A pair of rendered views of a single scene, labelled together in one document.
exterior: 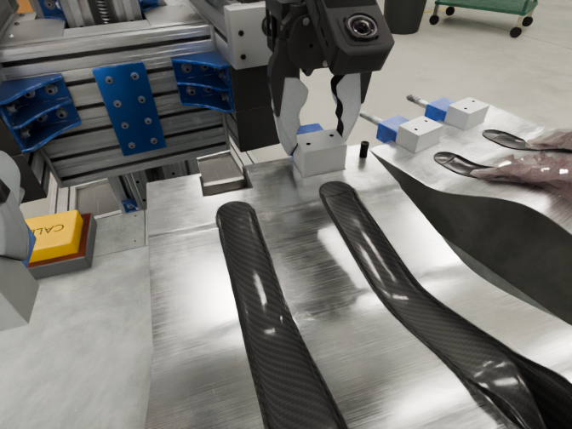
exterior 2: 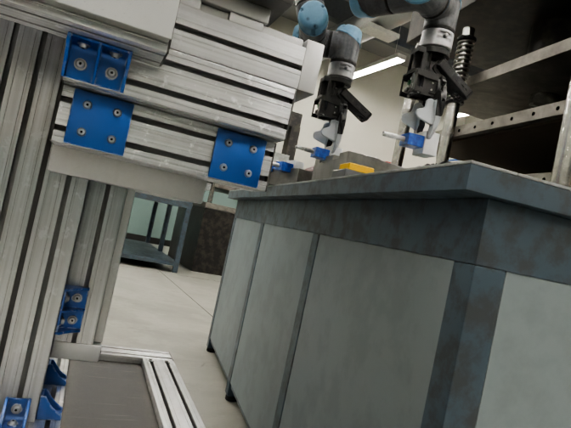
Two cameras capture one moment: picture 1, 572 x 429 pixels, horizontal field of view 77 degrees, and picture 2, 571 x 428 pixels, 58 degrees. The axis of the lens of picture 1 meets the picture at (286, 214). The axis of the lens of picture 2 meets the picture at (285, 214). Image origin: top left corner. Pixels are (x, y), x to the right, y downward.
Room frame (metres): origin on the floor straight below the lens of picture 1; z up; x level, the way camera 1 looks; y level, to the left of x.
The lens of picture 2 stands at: (0.41, 1.41, 0.66)
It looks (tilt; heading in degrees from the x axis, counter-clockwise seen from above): 2 degrees up; 271
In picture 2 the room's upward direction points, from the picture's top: 12 degrees clockwise
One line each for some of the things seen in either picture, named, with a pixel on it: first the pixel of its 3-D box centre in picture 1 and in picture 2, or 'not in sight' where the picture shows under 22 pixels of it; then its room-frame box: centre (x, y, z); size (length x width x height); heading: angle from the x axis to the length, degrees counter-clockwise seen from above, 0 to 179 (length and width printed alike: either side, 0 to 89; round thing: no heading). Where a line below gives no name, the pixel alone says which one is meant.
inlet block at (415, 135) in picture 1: (391, 128); (281, 166); (0.49, -0.16, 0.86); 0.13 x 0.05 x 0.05; 33
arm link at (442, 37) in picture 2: not in sight; (437, 43); (0.17, 0.22, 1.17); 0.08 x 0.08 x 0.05
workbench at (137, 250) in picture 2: not in sight; (139, 217); (2.18, -4.50, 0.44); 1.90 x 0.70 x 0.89; 116
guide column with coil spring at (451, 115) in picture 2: not in sight; (441, 166); (-0.19, -0.93, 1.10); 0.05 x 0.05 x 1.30
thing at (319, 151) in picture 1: (305, 139); (316, 152); (0.39, -0.03, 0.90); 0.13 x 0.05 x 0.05; 16
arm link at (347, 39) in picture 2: not in sight; (345, 47); (0.37, -0.03, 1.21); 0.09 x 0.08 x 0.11; 179
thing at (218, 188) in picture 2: not in sight; (234, 188); (1.22, -4.93, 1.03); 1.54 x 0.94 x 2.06; 116
